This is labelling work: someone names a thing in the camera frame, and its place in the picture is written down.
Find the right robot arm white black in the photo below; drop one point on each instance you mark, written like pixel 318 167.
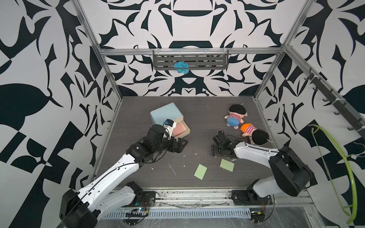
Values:
pixel 290 173

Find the green sticky note pad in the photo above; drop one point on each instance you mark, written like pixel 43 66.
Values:
pixel 227 165
pixel 200 172

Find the plush doll orange pants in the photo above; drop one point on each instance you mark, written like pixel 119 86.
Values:
pixel 255 136

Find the right electronics board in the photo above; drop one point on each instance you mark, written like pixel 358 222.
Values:
pixel 257 217

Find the light blue drawer cabinet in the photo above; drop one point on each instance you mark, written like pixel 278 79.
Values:
pixel 168 111

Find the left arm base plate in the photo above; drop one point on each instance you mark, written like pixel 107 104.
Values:
pixel 146 198

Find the grey slotted wall shelf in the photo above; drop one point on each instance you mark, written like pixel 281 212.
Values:
pixel 197 60

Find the pink sticky note pad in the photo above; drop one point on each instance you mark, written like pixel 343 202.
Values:
pixel 180 129

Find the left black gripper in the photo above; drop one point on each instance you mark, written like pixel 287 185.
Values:
pixel 179 147

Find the black hook rail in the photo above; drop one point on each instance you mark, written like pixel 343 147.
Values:
pixel 342 106

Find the teal crumpled cloth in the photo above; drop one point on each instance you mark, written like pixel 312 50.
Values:
pixel 182 67

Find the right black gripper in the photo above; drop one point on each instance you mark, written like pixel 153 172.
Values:
pixel 214 150

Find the plush doll blue pants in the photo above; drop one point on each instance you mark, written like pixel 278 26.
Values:
pixel 236 114

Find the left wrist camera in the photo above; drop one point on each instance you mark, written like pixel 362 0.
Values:
pixel 169 126

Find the white cable duct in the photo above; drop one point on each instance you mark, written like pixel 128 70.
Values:
pixel 200 213

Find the electronics board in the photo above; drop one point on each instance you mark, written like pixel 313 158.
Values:
pixel 257 217
pixel 135 216

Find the left electronics board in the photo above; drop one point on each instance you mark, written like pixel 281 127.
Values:
pixel 135 216

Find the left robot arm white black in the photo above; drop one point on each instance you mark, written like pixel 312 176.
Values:
pixel 85 207

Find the cream drawer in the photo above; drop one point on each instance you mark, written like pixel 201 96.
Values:
pixel 187 130

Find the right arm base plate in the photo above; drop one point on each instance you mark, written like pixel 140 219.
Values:
pixel 245 197

